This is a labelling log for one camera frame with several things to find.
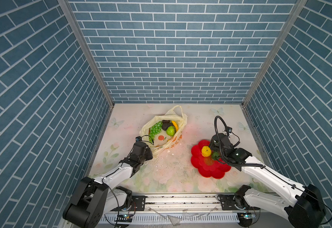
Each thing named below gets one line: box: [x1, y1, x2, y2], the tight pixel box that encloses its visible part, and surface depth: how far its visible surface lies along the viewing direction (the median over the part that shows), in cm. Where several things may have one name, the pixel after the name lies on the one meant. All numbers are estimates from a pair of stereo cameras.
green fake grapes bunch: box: [148, 120, 163, 144], surface depth 101 cm
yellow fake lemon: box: [201, 145, 213, 158], surface depth 89 cm
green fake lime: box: [166, 125, 176, 137], surface depth 99 cm
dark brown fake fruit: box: [162, 119, 174, 131], surface depth 106 cm
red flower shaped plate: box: [190, 139, 232, 180], surface depth 89 cm
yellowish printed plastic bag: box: [138, 105, 188, 156], surface depth 98 cm
